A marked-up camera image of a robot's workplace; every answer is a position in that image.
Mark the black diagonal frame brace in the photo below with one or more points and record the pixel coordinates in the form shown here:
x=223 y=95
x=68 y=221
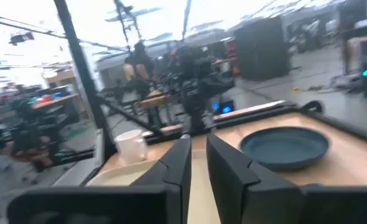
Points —
x=130 y=116

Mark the dark robot workstation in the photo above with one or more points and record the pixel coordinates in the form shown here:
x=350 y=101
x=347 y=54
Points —
x=31 y=137

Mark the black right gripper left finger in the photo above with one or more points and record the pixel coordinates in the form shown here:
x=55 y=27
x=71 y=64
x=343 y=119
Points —
x=165 y=199

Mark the black overhead camera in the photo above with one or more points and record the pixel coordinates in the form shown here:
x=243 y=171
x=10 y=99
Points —
x=21 y=38

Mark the person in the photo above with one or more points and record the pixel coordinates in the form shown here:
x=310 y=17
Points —
x=138 y=68

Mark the black table frame rail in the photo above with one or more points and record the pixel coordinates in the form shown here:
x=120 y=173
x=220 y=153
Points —
x=252 y=116

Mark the black box with blue lights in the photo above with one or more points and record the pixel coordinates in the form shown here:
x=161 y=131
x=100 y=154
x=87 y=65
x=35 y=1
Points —
x=227 y=108

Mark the wooden stool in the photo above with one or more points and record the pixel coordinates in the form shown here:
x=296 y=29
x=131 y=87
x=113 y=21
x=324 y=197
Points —
x=154 y=101

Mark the wooden table with coloured items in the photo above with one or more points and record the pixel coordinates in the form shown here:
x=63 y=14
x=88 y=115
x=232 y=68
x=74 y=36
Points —
x=56 y=101

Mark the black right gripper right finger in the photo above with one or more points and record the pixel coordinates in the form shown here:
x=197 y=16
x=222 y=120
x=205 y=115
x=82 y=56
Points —
x=258 y=202

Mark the blue round plate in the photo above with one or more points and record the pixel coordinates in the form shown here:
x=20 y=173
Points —
x=283 y=149

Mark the black frame post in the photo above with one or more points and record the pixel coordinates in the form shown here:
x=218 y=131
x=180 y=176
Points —
x=77 y=56

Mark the black cabinet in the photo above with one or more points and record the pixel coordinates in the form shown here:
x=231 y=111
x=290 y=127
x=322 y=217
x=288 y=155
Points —
x=261 y=46

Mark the white plate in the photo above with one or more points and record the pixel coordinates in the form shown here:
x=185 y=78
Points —
x=130 y=149

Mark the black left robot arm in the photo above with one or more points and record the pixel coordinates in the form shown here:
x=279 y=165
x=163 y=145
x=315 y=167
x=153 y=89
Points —
x=196 y=93

